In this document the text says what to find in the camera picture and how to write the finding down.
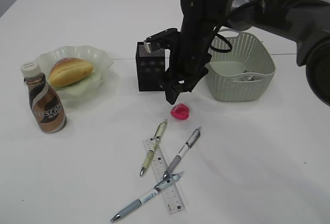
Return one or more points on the pink pencil sharpener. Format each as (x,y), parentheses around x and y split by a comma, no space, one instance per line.
(180,112)

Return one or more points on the clear plastic ruler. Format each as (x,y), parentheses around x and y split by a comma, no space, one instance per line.
(171,194)

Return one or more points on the golden bread roll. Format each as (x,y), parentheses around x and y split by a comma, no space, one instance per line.
(68,71)

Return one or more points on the white grey upper pen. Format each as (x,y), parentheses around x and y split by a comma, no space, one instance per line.
(187,145)

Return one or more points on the green plastic woven basket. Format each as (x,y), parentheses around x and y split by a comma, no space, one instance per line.
(247,57)

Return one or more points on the black mesh pen holder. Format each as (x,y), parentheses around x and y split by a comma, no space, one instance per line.
(150,69)

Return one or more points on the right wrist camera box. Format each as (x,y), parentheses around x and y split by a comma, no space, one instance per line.
(167,39)

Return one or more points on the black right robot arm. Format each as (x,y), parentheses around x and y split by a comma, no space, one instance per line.
(305,22)

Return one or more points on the yellow-green clear pen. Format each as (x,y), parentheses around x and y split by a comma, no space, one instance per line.
(156,140)

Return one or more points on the brown Nescafe coffee bottle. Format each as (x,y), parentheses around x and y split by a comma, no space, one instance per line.
(44,102)

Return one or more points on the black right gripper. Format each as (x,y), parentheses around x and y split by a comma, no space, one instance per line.
(187,66)

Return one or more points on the white blue lower pen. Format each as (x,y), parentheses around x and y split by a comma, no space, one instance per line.
(161,186)

